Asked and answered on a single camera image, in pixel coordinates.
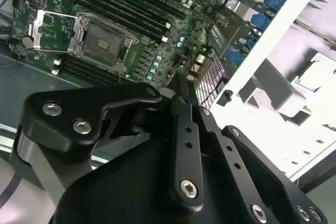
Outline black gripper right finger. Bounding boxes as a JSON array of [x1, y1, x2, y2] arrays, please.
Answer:
[[186, 76, 329, 224]]

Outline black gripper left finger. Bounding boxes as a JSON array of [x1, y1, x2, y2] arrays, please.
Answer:
[[10, 74, 206, 214]]

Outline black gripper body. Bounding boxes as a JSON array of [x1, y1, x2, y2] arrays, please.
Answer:
[[49, 135, 295, 224]]

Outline metal socket cover frame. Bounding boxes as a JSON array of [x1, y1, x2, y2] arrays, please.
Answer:
[[27, 9, 87, 54]]

